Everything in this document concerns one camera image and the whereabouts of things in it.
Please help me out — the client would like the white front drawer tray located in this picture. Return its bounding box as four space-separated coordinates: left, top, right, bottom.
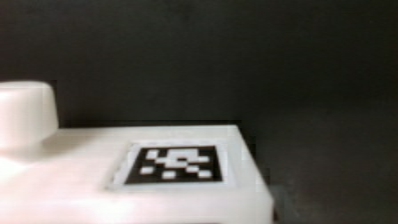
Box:
0 81 274 224

